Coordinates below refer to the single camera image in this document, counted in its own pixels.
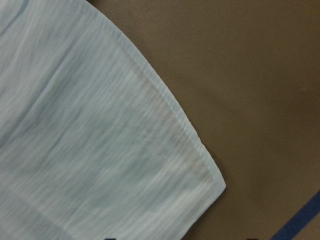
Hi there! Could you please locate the brown table mat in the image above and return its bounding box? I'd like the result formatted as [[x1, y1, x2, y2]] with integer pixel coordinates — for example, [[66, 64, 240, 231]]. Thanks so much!
[[92, 0, 320, 240]]

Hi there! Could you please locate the light blue button shirt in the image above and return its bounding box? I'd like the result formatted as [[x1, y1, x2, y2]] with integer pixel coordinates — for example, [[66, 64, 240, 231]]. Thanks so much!
[[0, 0, 226, 240]]

